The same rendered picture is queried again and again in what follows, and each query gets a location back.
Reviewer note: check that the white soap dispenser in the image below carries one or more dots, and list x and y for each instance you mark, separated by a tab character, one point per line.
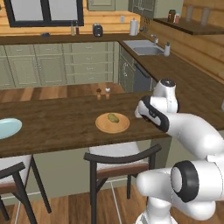
166	50

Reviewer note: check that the dark brown bottle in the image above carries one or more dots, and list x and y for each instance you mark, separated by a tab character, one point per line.
77	29

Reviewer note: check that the steel sink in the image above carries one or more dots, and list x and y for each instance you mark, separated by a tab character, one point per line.
144	48

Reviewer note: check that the brown pepper shaker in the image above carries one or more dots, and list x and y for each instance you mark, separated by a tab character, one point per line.
99	94

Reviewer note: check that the white wall socket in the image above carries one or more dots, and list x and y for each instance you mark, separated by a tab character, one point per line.
122	19

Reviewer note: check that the green cupboard beside dishwasher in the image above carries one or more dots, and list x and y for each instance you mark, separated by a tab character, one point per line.
126	70

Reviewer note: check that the black framed window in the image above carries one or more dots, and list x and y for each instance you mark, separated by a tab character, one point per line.
46	13

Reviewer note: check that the white paper towel roll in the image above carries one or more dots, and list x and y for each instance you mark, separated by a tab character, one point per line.
134	27

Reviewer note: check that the brown potato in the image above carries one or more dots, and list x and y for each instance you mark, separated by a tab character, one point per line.
113	117

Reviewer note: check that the light blue bowl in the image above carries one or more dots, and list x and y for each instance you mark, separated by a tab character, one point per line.
8	127

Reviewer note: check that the red white jar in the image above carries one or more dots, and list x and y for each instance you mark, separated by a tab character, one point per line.
177	18

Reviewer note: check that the dark grey dishwasher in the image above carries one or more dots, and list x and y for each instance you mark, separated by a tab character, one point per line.
142	78

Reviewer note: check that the green wall cupboard glass doors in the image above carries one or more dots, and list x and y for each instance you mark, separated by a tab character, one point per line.
151	7

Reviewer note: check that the silver tap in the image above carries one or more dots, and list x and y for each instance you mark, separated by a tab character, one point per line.
154	38

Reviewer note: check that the black toaster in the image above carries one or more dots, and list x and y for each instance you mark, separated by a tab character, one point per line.
97	30

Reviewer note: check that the pale green bottle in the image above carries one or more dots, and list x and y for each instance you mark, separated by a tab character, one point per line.
72	29

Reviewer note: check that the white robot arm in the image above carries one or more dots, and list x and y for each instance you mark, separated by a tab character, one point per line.
192	131

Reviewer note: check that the dark jar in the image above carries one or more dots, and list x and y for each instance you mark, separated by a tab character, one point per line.
171	16

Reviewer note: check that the round wooden plate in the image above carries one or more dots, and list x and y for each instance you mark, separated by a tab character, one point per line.
112	127

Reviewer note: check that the small dark blue object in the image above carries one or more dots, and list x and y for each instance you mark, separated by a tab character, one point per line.
45	35

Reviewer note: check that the green base cupboard run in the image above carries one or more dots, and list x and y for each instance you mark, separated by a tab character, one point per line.
58	65

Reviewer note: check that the dark wooden shelf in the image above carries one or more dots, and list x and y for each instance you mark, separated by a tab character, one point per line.
192	27

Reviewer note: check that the grey cylinder canister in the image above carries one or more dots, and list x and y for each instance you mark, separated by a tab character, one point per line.
206	16

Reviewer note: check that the black chair white cushion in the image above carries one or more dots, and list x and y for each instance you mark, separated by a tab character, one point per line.
116	159
14	172

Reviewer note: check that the hanging black kitchen tools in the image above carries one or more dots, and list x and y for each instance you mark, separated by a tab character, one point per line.
144	25

